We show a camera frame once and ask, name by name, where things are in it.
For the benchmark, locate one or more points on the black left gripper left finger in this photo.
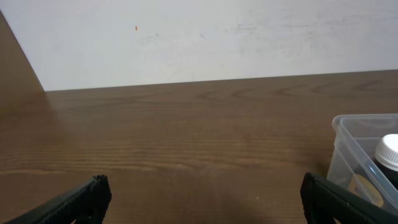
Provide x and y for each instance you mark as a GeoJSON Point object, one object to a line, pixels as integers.
{"type": "Point", "coordinates": [87, 203]}

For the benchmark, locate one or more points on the clear plastic container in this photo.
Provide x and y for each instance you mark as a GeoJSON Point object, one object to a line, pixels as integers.
{"type": "Point", "coordinates": [357, 136]}

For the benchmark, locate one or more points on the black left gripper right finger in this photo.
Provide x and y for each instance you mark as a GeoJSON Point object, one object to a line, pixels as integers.
{"type": "Point", "coordinates": [325, 202]}

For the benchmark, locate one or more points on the dark Woods syrup bottle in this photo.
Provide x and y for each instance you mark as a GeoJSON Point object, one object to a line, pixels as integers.
{"type": "Point", "coordinates": [385, 158]}

